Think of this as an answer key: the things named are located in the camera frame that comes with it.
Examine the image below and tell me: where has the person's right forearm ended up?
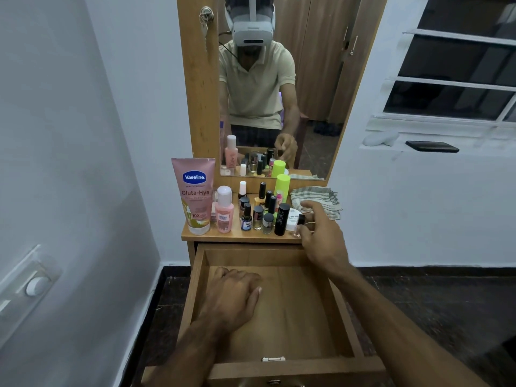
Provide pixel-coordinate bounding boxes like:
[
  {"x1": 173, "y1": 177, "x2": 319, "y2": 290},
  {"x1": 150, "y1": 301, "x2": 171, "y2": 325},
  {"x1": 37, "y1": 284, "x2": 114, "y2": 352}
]
[{"x1": 330, "y1": 260, "x2": 491, "y2": 387}]

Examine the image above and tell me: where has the person's left hand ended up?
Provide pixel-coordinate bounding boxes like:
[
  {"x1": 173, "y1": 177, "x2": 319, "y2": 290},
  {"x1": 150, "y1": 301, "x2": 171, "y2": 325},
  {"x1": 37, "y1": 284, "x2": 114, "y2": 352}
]
[{"x1": 199, "y1": 266, "x2": 263, "y2": 336}]

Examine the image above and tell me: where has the silver key lock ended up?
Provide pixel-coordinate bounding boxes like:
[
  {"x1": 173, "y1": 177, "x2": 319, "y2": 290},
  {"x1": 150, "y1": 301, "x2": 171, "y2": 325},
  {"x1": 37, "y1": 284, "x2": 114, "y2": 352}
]
[{"x1": 199, "y1": 5, "x2": 215, "y2": 39}]

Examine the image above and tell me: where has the white framed window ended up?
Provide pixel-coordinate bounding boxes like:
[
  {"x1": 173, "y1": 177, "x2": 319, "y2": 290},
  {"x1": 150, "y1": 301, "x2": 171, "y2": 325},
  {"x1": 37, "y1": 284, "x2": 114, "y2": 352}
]
[{"x1": 365, "y1": 0, "x2": 516, "y2": 138}]

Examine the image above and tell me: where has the black lipstick tube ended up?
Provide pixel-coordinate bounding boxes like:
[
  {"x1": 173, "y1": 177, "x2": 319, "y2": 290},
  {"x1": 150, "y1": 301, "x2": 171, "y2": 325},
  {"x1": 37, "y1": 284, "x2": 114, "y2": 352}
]
[{"x1": 274, "y1": 203, "x2": 291, "y2": 237}]

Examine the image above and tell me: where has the dressing table mirror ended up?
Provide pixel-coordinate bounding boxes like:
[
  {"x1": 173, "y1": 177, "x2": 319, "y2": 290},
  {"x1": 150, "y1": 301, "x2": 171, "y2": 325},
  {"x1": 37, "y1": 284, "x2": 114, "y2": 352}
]
[{"x1": 219, "y1": 0, "x2": 379, "y2": 180}]

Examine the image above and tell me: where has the white object on sill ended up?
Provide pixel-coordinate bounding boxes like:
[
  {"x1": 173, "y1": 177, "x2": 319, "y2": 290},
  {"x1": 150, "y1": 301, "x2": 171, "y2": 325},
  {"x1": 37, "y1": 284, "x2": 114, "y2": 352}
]
[{"x1": 362, "y1": 131, "x2": 400, "y2": 148}]

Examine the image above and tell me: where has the pink lotion tube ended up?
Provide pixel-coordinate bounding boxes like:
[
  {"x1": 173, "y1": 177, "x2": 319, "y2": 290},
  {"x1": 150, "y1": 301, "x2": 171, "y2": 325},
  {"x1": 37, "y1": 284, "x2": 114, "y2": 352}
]
[{"x1": 171, "y1": 157, "x2": 217, "y2": 236}]

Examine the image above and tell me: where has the white wall switch board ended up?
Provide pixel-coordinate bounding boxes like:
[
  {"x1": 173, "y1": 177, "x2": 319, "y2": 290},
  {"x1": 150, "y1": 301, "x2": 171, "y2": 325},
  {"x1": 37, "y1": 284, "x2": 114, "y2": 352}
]
[{"x1": 0, "y1": 244, "x2": 63, "y2": 349}]

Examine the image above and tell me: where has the pink bottle white cap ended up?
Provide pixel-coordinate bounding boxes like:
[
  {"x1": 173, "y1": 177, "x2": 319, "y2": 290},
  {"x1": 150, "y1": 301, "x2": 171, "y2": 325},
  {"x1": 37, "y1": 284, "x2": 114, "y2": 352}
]
[{"x1": 214, "y1": 185, "x2": 235, "y2": 234}]

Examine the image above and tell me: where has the person's left forearm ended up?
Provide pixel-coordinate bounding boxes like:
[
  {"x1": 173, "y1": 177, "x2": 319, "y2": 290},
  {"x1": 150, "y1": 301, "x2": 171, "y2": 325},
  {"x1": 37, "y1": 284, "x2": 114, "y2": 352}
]
[{"x1": 149, "y1": 318, "x2": 226, "y2": 387}]

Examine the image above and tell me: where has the round white jar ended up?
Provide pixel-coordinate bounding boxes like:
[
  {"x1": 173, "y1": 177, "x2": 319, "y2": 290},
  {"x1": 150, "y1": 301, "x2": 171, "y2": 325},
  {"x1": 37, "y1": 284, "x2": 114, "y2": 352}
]
[{"x1": 285, "y1": 208, "x2": 304, "y2": 233}]

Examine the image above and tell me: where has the black phone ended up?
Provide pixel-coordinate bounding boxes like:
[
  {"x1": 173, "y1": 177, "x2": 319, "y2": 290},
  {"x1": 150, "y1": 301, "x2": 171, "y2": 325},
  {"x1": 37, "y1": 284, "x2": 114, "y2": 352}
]
[{"x1": 405, "y1": 140, "x2": 460, "y2": 154}]

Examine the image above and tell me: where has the striped green white cloth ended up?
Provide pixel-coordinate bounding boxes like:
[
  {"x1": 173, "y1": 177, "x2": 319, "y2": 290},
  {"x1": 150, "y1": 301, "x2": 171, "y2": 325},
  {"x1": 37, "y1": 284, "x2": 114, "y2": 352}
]
[{"x1": 290, "y1": 185, "x2": 342, "y2": 221}]

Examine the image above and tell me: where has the neon green tube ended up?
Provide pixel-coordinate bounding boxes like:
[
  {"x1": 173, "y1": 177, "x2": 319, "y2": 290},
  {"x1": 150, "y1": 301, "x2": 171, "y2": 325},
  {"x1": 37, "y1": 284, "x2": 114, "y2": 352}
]
[{"x1": 274, "y1": 174, "x2": 291, "y2": 204}]

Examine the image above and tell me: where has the wooden dressing table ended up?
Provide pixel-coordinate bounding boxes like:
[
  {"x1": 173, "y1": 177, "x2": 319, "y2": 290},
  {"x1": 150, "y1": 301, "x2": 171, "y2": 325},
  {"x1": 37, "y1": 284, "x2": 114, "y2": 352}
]
[{"x1": 176, "y1": 0, "x2": 390, "y2": 267}]

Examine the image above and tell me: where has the person's right hand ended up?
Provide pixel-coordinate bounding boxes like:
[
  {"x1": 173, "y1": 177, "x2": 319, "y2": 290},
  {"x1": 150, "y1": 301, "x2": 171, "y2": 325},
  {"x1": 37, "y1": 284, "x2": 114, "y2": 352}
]
[{"x1": 296, "y1": 200, "x2": 352, "y2": 277}]

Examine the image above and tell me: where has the wooden drawer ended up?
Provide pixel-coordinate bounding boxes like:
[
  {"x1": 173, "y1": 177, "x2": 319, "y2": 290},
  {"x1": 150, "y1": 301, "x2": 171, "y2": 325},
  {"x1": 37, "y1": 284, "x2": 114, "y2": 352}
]
[{"x1": 141, "y1": 243, "x2": 388, "y2": 387}]

